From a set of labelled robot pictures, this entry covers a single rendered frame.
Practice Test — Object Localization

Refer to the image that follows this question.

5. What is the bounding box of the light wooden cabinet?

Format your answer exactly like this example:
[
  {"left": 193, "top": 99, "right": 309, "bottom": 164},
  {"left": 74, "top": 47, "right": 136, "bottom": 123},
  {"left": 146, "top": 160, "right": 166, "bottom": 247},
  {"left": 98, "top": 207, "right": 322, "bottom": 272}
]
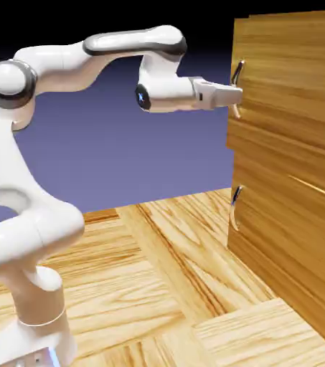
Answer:
[{"left": 225, "top": 9, "right": 325, "bottom": 360}]

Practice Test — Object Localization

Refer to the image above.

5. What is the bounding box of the wooden cabinet door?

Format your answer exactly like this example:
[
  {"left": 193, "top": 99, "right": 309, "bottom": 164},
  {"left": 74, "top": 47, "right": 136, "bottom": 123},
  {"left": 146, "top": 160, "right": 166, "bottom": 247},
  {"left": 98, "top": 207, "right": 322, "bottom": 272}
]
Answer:
[
  {"left": 225, "top": 9, "right": 325, "bottom": 205},
  {"left": 227, "top": 148, "right": 325, "bottom": 360}
]

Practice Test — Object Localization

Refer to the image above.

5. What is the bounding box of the curved silver door handle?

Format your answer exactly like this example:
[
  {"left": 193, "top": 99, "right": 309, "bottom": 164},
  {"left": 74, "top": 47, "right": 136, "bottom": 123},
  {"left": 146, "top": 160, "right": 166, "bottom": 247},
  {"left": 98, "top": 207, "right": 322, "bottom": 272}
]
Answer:
[
  {"left": 229, "top": 59, "right": 247, "bottom": 120},
  {"left": 229, "top": 185, "right": 244, "bottom": 232}
]

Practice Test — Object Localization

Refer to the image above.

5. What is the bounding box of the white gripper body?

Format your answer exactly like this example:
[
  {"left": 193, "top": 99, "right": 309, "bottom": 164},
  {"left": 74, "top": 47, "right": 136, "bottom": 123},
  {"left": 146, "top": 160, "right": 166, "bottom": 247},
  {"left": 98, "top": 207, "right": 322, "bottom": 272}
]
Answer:
[{"left": 207, "top": 81, "right": 244, "bottom": 110}]

